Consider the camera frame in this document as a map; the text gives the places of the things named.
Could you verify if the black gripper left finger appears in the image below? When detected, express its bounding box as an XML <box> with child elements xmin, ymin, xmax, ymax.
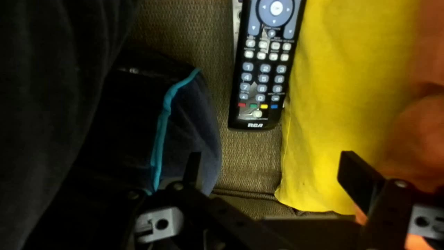
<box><xmin>167</xmin><ymin>152</ymin><xmax>288</xmax><ymax>250</ymax></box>

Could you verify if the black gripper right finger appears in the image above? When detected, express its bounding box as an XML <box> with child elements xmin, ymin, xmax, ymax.
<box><xmin>338</xmin><ymin>151</ymin><xmax>414</xmax><ymax>250</ymax></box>

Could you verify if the black RCA remote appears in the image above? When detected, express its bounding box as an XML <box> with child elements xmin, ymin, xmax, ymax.
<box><xmin>228</xmin><ymin>0</ymin><xmax>307</xmax><ymax>130</ymax></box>

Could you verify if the silver remote control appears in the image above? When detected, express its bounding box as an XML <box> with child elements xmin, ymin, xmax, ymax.
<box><xmin>232</xmin><ymin>0</ymin><xmax>243</xmax><ymax>33</ymax></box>

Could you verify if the orange pillow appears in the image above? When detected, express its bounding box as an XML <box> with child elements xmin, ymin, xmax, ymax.
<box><xmin>353</xmin><ymin>0</ymin><xmax>444</xmax><ymax>192</ymax></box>

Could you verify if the yellow pillow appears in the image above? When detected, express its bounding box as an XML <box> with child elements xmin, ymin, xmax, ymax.
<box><xmin>275</xmin><ymin>0</ymin><xmax>420</xmax><ymax>215</ymax></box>

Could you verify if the dark navy pillow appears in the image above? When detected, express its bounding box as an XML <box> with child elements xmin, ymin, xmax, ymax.
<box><xmin>0</xmin><ymin>0</ymin><xmax>223</xmax><ymax>250</ymax></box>

